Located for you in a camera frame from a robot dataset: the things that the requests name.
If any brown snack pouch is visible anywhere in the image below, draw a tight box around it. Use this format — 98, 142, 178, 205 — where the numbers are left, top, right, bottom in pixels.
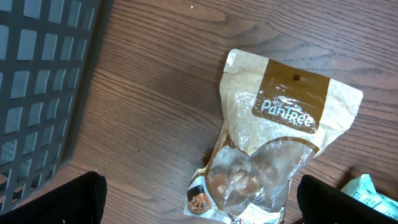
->
183, 49, 363, 223

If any teal snack wrapper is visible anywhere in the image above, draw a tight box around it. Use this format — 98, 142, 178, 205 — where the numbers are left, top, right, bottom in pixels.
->
341, 174, 397, 220

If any grey plastic mesh basket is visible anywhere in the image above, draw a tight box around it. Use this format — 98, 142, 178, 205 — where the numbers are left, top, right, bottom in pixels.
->
1, 0, 113, 213

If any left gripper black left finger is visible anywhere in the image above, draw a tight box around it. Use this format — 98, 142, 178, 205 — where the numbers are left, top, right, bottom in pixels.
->
1, 171, 107, 224

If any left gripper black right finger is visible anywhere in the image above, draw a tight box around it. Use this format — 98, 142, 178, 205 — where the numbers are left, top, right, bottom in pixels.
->
297, 175, 397, 224

